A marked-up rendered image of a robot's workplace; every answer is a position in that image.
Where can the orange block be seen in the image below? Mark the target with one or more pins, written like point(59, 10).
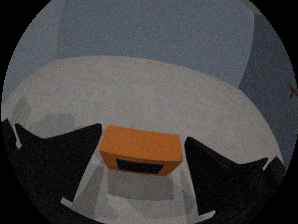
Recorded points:
point(136, 151)

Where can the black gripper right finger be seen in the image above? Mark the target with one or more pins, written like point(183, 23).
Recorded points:
point(214, 177)

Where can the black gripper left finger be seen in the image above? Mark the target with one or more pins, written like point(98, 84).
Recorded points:
point(63, 158)

